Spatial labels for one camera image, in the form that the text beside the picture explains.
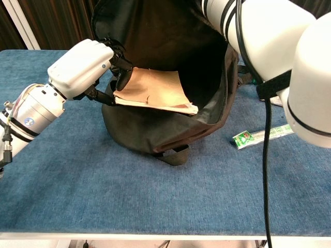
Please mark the white frame post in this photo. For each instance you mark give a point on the white frame post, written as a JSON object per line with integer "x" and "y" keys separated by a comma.
{"x": 22, "y": 25}

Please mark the black backpack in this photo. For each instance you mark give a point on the black backpack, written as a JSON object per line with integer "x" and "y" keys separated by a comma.
{"x": 155, "y": 129}

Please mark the black pleated curtain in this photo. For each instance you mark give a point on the black pleated curtain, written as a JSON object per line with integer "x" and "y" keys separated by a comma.
{"x": 59, "y": 23}

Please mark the blue table mat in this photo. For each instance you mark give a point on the blue table mat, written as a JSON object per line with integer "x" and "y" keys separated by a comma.
{"x": 103, "y": 186}

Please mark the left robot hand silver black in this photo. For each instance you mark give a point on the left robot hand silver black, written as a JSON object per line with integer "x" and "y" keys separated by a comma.
{"x": 77, "y": 69}

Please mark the brown spiral notebook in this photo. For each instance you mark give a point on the brown spiral notebook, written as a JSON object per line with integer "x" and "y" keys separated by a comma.
{"x": 152, "y": 90}

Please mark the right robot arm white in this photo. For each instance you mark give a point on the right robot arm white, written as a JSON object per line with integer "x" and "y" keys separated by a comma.
{"x": 305, "y": 64}

